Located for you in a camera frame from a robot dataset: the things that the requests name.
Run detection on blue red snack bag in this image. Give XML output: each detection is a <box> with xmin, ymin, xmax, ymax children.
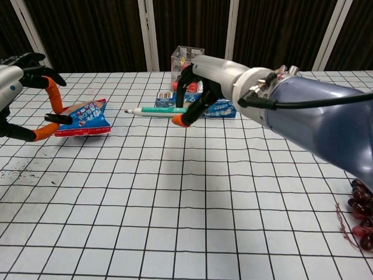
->
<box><xmin>54</xmin><ymin>98</ymin><xmax>112</xmax><ymax>138</ymax></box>

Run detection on dark red grape bunch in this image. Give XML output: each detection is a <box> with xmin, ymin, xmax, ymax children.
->
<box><xmin>335</xmin><ymin>178</ymin><xmax>373</xmax><ymax>251</ymax></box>

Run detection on red black toy pieces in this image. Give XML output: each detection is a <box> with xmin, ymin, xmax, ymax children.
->
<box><xmin>171</xmin><ymin>65</ymin><xmax>202</xmax><ymax>93</ymax></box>

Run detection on white frame post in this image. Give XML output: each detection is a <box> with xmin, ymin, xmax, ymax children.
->
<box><xmin>12</xmin><ymin>0</ymin><xmax>55</xmax><ymax>74</ymax></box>
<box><xmin>137</xmin><ymin>0</ymin><xmax>160</xmax><ymax>72</ymax></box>
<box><xmin>314</xmin><ymin>0</ymin><xmax>354</xmax><ymax>72</ymax></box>
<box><xmin>223</xmin><ymin>0</ymin><xmax>241</xmax><ymax>72</ymax></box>

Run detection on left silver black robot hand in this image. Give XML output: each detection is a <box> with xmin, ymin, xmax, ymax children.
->
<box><xmin>0</xmin><ymin>52</ymin><xmax>73</xmax><ymax>143</ymax></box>

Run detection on white black grid tablecloth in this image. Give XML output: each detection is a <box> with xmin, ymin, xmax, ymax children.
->
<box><xmin>0</xmin><ymin>70</ymin><xmax>373</xmax><ymax>280</ymax></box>

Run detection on blue cookie box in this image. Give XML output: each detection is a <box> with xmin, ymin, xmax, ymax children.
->
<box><xmin>155</xmin><ymin>90</ymin><xmax>238</xmax><ymax>120</ymax></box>

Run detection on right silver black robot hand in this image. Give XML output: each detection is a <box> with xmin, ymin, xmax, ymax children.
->
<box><xmin>171</xmin><ymin>55</ymin><xmax>252</xmax><ymax>128</ymax></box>

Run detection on black marker cap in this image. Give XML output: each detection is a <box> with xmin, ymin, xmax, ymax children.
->
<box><xmin>44</xmin><ymin>113</ymin><xmax>73</xmax><ymax>126</ymax></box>

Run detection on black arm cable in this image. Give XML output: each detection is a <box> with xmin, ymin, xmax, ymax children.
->
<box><xmin>238</xmin><ymin>92</ymin><xmax>373</xmax><ymax>111</ymax></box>

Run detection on clear plastic box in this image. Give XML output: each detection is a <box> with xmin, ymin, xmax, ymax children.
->
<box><xmin>170</xmin><ymin>45</ymin><xmax>205</xmax><ymax>92</ymax></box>

